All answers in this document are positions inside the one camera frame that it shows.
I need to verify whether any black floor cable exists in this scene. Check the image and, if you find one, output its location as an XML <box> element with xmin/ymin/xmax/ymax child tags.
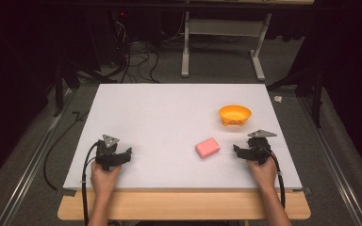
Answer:
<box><xmin>42</xmin><ymin>110</ymin><xmax>90</xmax><ymax>192</ymax></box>

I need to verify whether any wooden table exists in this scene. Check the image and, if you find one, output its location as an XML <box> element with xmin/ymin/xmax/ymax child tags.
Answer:
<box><xmin>57</xmin><ymin>187</ymin><xmax>312</xmax><ymax>222</ymax></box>

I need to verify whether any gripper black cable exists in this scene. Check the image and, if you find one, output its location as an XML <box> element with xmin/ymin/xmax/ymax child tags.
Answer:
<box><xmin>257</xmin><ymin>144</ymin><xmax>287</xmax><ymax>209</ymax></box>
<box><xmin>80</xmin><ymin>140</ymin><xmax>102</xmax><ymax>226</ymax></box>

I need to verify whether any pink sponge block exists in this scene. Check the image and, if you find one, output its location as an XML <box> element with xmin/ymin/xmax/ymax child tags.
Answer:
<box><xmin>194</xmin><ymin>137</ymin><xmax>222</xmax><ymax>160</ymax></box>

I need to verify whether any bundle of black floor cables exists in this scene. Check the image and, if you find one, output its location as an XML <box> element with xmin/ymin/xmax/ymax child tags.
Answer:
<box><xmin>107</xmin><ymin>12</ymin><xmax>189</xmax><ymax>85</ymax></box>

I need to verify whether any white board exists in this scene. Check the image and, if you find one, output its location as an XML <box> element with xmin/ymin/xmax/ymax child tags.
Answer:
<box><xmin>62</xmin><ymin>82</ymin><xmax>304</xmax><ymax>191</ymax></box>

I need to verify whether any black tripod stand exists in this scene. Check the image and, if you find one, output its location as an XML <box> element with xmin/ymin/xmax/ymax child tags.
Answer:
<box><xmin>265</xmin><ymin>59</ymin><xmax>325</xmax><ymax>129</ymax></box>
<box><xmin>52</xmin><ymin>12</ymin><xmax>117</xmax><ymax>119</ymax></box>

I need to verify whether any person's right hand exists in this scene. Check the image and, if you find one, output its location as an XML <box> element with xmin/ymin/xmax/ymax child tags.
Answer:
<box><xmin>247</xmin><ymin>155</ymin><xmax>279</xmax><ymax>193</ymax></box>

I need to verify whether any white metal stand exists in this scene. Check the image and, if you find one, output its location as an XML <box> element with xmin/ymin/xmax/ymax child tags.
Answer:
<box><xmin>180</xmin><ymin>10</ymin><xmax>273</xmax><ymax>83</ymax></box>

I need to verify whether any person's left hand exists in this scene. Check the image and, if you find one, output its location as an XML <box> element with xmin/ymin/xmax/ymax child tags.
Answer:
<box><xmin>90</xmin><ymin>161</ymin><xmax>123</xmax><ymax>199</ymax></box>

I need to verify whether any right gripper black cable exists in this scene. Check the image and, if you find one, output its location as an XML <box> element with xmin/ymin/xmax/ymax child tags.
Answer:
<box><xmin>257</xmin><ymin>144</ymin><xmax>287</xmax><ymax>209</ymax></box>

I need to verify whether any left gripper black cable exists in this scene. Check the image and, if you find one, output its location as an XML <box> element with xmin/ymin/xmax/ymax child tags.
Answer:
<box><xmin>80</xmin><ymin>140</ymin><xmax>102</xmax><ymax>226</ymax></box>

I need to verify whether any metal floor rail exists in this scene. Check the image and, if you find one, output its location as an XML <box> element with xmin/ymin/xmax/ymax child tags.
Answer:
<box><xmin>297</xmin><ymin>95</ymin><xmax>362</xmax><ymax>226</ymax></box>
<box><xmin>0</xmin><ymin>89</ymin><xmax>77</xmax><ymax>226</ymax></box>

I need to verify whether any orange bowl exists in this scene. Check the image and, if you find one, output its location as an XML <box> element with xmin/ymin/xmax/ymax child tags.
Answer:
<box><xmin>218</xmin><ymin>105</ymin><xmax>253</xmax><ymax>127</ymax></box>

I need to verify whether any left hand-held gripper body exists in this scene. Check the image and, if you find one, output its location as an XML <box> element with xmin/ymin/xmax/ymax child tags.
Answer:
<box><xmin>94</xmin><ymin>134</ymin><xmax>127</xmax><ymax>172</ymax></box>

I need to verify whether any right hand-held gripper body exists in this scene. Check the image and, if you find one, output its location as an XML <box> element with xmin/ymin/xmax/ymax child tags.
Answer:
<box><xmin>238</xmin><ymin>129</ymin><xmax>278</xmax><ymax>166</ymax></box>

